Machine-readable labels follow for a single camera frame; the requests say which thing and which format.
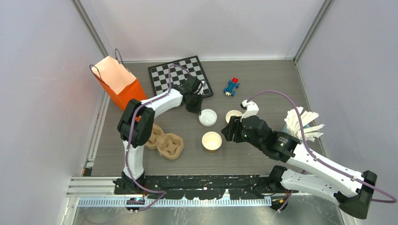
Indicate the blue straw holder cup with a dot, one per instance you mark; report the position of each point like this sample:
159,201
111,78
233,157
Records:
285,129

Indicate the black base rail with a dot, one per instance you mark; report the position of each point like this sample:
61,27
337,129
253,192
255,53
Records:
202,187

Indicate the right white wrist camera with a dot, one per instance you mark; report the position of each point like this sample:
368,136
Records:
250,108

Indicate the orange paper bag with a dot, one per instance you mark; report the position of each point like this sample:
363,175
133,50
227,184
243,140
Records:
117,81

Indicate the brown paper coffee cup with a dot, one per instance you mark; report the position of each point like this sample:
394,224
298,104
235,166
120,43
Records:
211,141

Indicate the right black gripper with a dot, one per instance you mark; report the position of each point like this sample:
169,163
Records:
233,126

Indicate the white paper-wrapped straws bundle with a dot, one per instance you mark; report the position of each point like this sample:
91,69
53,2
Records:
299,126

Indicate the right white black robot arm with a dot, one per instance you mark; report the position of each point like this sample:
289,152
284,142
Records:
346,188

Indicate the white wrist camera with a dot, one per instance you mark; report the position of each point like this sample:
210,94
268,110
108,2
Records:
200,88
250,108

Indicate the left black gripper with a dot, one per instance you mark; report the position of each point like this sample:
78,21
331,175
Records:
196,109

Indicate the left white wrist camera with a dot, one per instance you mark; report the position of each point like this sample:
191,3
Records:
200,88

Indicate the white plastic cup lid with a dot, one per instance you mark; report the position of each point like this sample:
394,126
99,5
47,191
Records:
207,117

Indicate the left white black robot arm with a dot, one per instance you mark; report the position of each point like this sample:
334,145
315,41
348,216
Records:
136,123

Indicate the brown pulp cup carrier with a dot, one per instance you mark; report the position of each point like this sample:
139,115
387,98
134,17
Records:
168,145

